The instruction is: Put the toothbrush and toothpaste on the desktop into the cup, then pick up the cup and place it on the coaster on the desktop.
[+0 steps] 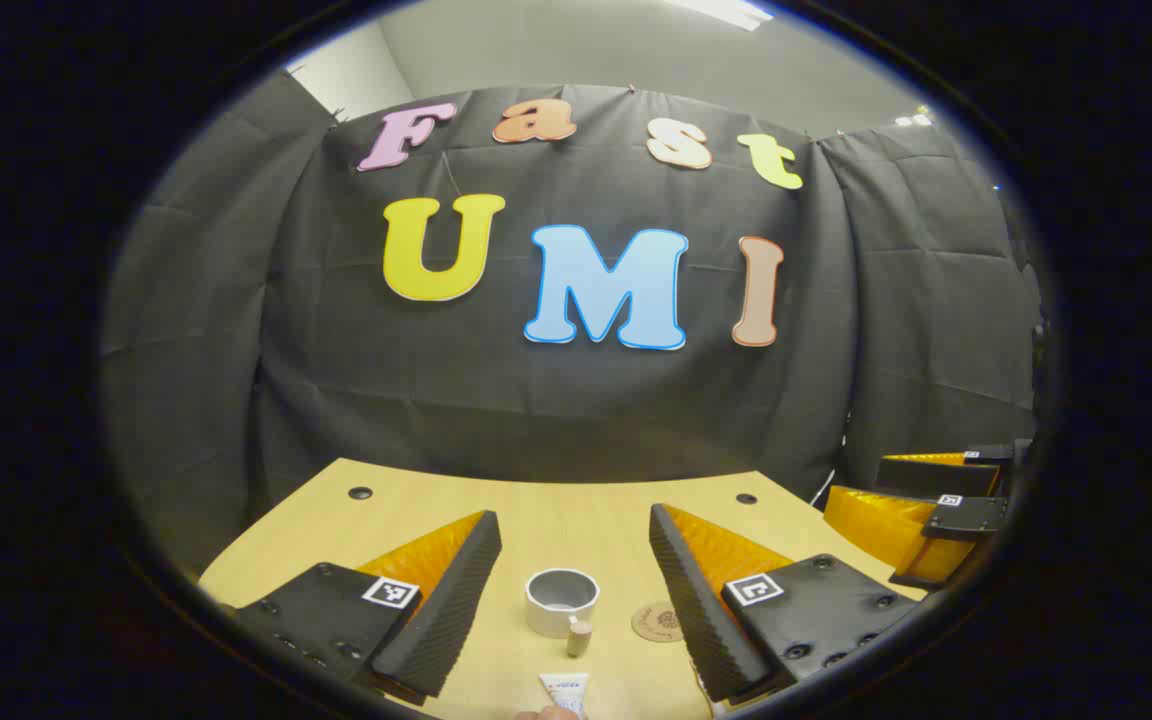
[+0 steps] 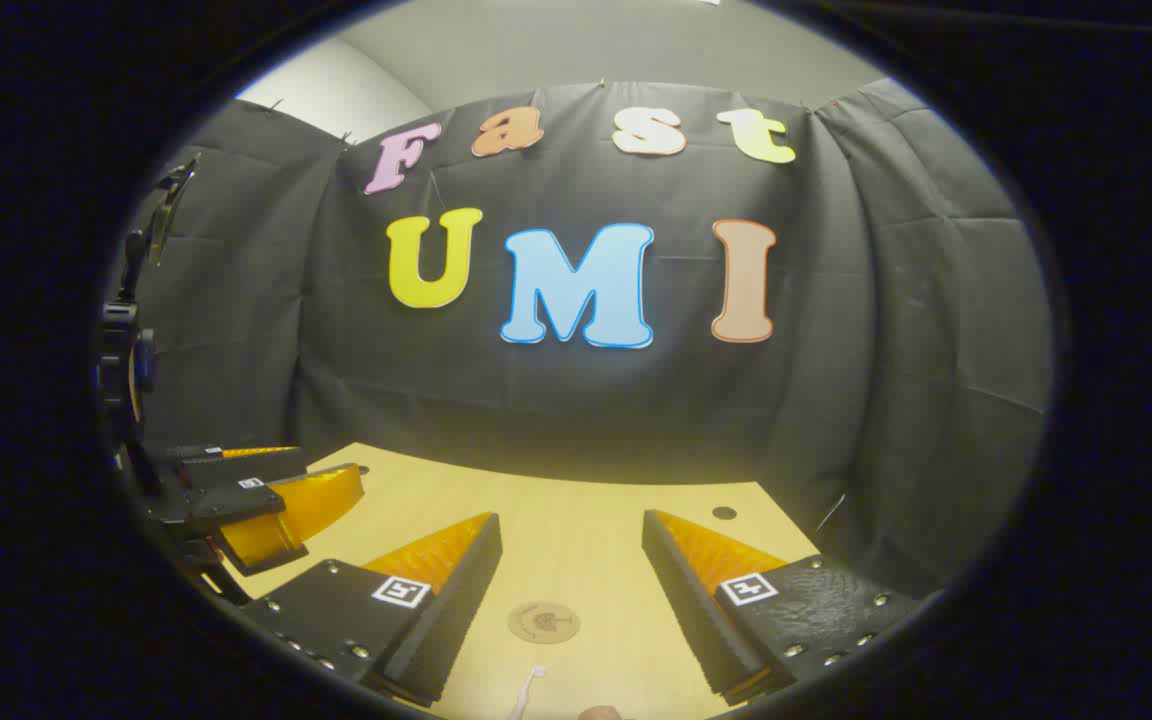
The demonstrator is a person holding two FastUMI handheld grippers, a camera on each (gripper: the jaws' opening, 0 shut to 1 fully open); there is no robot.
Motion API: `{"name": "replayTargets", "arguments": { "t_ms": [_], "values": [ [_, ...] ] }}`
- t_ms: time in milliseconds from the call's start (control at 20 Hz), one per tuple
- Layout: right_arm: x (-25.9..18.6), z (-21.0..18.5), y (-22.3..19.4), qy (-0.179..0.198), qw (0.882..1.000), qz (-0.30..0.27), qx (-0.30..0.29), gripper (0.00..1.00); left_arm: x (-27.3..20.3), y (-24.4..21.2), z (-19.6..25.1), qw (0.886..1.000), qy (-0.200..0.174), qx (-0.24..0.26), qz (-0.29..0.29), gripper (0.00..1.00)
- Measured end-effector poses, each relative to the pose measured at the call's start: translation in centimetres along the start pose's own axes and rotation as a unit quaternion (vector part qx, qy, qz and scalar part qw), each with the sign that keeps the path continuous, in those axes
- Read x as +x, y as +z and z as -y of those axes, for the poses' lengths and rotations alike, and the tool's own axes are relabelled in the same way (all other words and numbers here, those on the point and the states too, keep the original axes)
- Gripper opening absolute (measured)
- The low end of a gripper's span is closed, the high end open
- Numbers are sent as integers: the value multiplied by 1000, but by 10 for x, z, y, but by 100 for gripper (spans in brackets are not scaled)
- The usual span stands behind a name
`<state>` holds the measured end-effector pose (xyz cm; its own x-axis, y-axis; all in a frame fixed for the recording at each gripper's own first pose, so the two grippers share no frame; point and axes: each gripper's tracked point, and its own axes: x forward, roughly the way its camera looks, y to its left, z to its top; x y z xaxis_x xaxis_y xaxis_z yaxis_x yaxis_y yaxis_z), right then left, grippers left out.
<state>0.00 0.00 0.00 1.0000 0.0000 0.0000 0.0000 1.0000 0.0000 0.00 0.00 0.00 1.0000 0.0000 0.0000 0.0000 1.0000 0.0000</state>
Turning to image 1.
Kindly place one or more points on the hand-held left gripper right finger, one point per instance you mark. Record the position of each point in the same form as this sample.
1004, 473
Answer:
691, 610

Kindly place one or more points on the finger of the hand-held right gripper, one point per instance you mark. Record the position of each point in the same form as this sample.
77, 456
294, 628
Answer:
936, 477
971, 515

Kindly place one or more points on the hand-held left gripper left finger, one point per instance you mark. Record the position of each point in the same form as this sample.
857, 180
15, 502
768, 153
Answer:
456, 600

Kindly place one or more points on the round cork coaster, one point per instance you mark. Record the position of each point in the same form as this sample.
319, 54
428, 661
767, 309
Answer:
654, 622

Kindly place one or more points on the white cup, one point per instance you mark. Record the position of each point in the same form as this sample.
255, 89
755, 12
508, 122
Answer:
548, 612

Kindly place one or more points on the white toothpaste tube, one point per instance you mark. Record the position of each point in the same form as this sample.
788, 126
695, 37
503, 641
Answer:
564, 690

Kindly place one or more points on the wooden desktop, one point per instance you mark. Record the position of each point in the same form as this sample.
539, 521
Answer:
576, 530

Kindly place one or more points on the black backdrop cloth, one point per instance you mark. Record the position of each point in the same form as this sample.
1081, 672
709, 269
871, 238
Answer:
576, 410

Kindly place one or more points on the ceiling light panel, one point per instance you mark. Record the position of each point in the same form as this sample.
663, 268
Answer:
726, 10

